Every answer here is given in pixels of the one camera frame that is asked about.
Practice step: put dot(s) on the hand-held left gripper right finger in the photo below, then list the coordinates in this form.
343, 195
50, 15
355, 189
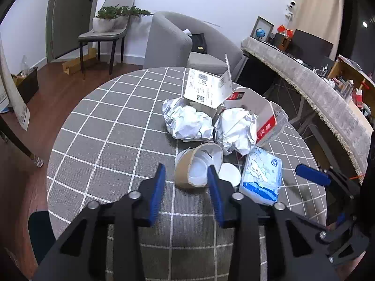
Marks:
215, 193

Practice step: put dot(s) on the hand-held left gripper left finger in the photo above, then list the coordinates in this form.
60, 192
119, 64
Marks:
155, 193

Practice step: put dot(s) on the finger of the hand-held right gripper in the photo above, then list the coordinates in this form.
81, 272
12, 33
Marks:
348, 240
312, 175

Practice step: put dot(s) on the crushed brown paper cup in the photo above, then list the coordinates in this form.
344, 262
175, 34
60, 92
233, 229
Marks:
183, 169

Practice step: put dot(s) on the blue white tissue packet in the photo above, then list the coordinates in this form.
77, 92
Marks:
260, 178

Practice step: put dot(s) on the white paper ball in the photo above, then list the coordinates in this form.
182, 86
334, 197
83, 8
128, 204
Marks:
187, 123
234, 131

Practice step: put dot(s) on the dark teal trash bin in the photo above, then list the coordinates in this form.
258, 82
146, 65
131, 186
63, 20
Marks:
41, 234

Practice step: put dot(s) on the white round lid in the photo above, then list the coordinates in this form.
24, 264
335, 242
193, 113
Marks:
230, 175

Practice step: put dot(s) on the grey chequered tablecloth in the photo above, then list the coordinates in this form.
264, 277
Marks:
117, 152

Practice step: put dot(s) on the white red carton box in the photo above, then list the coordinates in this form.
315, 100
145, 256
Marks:
266, 123

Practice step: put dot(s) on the long table with grey cloth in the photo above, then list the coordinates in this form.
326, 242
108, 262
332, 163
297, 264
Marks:
322, 93

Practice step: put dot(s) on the glass jar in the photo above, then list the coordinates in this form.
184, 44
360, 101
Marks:
345, 89

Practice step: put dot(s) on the white printed cardboard box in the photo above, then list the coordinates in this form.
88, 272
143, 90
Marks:
202, 87

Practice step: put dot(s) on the open cardboard box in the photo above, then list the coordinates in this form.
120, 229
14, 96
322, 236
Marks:
337, 70

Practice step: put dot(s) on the black monitor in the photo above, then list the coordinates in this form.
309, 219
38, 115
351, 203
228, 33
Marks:
310, 44

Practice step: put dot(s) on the brown wooden box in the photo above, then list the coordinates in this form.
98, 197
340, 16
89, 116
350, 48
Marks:
282, 42

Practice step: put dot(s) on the dark wooden table leg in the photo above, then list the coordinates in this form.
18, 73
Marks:
14, 140

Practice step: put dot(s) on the black handbag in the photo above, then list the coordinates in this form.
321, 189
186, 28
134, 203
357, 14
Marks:
199, 44

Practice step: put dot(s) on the small blue globe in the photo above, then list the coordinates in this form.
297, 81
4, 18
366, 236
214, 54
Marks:
260, 34

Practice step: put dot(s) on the grey armchair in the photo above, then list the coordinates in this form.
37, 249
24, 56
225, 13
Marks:
167, 41

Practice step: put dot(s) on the flat cardboard box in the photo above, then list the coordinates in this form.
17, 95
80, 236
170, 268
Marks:
71, 64

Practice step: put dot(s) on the white paper sheet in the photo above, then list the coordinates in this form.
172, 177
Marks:
186, 31

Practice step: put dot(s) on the grey chair with black legs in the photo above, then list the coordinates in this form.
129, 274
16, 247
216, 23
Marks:
102, 36

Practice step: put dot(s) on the black storage bin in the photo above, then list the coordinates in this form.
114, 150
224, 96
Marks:
29, 85

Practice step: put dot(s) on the table with beige tablecloth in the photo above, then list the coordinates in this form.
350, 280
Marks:
14, 99

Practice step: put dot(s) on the beige curtain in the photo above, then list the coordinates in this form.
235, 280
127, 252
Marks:
319, 5

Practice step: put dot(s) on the potted plant in white pot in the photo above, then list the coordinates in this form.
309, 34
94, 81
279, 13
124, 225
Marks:
122, 20
102, 25

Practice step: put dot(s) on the clear plastic bottle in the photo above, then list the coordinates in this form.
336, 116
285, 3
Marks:
25, 64

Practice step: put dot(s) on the grey door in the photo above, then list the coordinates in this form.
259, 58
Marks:
67, 20

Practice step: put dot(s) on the picture frame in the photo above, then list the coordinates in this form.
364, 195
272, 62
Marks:
268, 26

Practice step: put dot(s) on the white security camera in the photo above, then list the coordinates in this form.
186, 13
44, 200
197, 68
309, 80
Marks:
291, 7

